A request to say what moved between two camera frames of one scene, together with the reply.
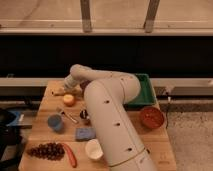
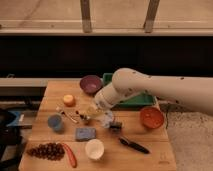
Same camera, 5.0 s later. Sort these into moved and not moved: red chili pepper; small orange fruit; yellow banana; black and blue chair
Moved: yellow banana
Not moved: red chili pepper; small orange fruit; black and blue chair
